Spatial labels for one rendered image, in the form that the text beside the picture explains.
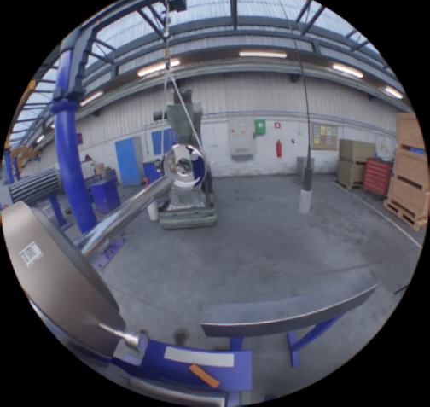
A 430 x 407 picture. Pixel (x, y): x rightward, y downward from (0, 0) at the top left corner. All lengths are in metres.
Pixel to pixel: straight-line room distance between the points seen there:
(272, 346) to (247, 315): 0.91
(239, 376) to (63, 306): 0.41
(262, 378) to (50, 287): 1.24
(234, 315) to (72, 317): 0.37
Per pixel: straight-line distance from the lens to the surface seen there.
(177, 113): 1.65
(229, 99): 5.22
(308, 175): 0.79
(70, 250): 0.28
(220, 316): 0.46
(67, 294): 0.24
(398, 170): 4.12
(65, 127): 2.20
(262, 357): 1.32
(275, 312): 0.47
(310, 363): 1.40
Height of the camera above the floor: 1.29
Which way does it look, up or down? 20 degrees down
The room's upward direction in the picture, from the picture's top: 5 degrees counter-clockwise
